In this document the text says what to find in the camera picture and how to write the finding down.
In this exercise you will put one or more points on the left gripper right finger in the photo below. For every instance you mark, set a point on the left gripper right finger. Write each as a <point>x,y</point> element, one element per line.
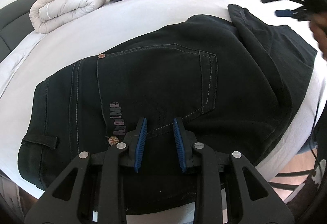
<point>227,182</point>

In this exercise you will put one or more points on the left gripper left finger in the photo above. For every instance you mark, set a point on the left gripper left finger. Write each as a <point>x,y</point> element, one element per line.
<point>92,183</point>

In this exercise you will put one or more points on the dark green bed headboard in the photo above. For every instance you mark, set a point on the dark green bed headboard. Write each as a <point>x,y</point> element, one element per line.
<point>15,25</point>

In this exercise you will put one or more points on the black jeans pant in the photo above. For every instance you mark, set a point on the black jeans pant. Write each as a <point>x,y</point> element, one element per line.
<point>236,84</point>

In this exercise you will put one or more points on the right hand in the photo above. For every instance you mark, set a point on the right hand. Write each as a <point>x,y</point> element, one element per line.
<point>318,25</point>

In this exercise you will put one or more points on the folded beige grey duvet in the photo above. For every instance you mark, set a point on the folded beige grey duvet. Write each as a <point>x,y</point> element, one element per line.
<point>48,15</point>

